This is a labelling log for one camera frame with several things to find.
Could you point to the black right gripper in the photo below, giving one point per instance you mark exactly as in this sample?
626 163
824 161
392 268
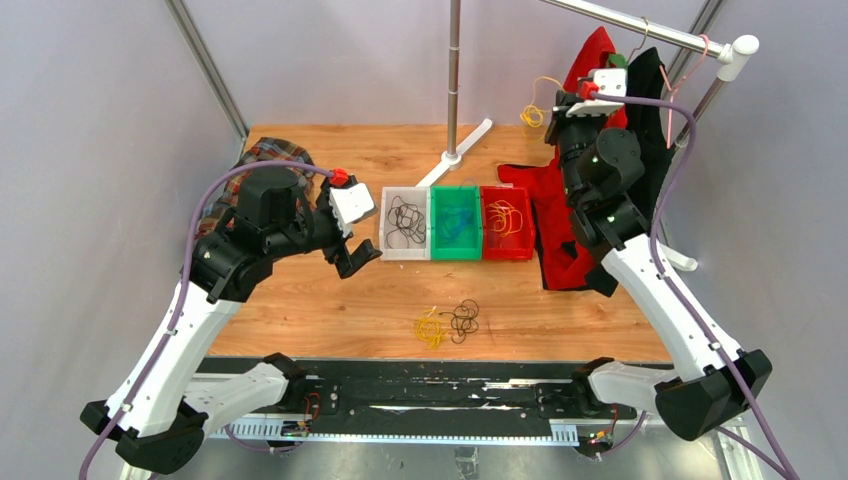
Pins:
560 120

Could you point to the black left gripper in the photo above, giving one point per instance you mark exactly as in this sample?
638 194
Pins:
347 262

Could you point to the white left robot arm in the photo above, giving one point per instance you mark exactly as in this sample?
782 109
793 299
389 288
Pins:
156 424

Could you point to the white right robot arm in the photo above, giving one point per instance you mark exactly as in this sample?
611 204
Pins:
713 379

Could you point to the white plastic bin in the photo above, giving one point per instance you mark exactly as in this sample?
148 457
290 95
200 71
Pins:
404 224

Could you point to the black garment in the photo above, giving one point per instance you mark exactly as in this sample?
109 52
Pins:
645 80

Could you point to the red sweater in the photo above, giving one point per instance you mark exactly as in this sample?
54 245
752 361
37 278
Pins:
565 265

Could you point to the red plastic bin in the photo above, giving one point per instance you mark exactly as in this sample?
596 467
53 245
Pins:
508 227

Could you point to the green hanger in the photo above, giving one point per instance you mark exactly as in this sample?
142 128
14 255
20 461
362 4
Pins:
617 61

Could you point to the green plastic bin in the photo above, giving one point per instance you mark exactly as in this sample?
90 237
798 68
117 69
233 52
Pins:
456 223

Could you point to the pink hanger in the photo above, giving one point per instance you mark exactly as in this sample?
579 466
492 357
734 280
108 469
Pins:
674 88

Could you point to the silver clothes rack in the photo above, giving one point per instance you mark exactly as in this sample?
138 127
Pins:
457 86

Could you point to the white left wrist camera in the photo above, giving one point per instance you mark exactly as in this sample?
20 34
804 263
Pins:
351 205

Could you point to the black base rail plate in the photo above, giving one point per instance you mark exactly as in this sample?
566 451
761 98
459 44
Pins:
441 400

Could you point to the aluminium frame rail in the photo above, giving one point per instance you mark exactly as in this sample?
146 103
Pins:
590 442

